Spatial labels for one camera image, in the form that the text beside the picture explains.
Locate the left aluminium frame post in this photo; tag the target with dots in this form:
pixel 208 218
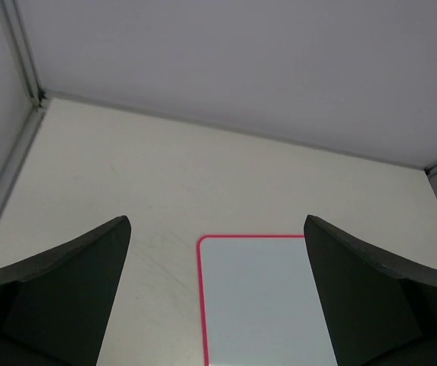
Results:
pixel 21 49

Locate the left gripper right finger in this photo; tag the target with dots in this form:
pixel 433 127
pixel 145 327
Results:
pixel 380 308

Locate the pink-framed whiteboard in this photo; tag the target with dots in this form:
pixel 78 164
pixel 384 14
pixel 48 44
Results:
pixel 259 302

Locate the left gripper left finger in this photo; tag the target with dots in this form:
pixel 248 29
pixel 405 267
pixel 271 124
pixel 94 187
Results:
pixel 55 306

